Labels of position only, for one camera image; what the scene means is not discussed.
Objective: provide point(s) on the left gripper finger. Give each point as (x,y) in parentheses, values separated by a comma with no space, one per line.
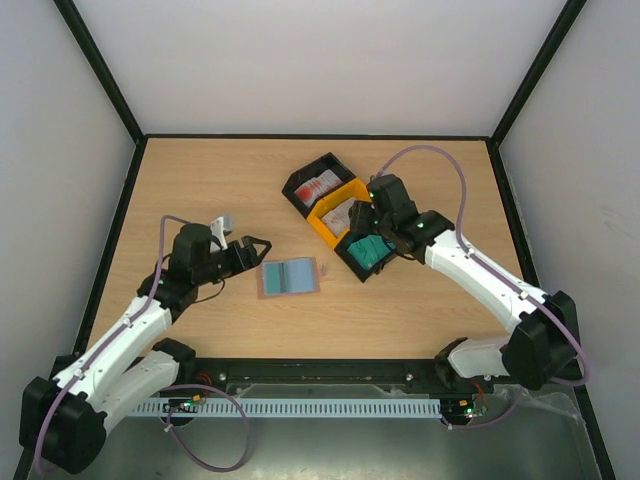
(256,246)
(252,255)

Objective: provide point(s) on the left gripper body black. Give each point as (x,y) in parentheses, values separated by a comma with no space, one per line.
(208,273)

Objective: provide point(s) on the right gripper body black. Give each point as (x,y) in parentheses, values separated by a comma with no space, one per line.
(361,218)

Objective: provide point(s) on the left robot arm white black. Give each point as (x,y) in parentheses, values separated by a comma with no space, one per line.
(65,420)

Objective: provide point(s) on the green card stack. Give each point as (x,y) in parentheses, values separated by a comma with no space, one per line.
(370,251)

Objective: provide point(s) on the white slotted cable duct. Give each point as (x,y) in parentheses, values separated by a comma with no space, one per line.
(297,408)

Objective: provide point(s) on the black bin with red cards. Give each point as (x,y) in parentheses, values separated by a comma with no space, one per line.
(326,162)

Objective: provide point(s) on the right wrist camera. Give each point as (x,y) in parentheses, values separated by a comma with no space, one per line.
(389,194)

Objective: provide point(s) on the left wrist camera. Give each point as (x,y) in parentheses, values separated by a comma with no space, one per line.
(220,228)

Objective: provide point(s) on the red white card stack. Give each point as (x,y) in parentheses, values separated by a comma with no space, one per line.
(313,189)

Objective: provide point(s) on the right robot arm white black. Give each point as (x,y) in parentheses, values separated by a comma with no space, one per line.
(537,347)

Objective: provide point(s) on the black enclosure frame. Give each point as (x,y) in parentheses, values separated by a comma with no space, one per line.
(69,12)

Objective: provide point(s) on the yellow plastic bin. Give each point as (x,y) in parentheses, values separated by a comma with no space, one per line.
(355,188)

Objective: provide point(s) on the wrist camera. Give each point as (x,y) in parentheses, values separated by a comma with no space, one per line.
(220,228)
(389,194)

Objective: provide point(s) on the white pink card stack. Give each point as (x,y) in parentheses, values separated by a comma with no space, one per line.
(337,220)

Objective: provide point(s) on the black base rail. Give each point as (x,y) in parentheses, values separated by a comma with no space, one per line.
(408,376)

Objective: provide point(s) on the black bin with green cards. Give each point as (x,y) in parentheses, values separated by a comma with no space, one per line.
(361,274)

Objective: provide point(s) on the pink card holder wallet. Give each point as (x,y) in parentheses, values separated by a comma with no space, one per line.
(290,277)

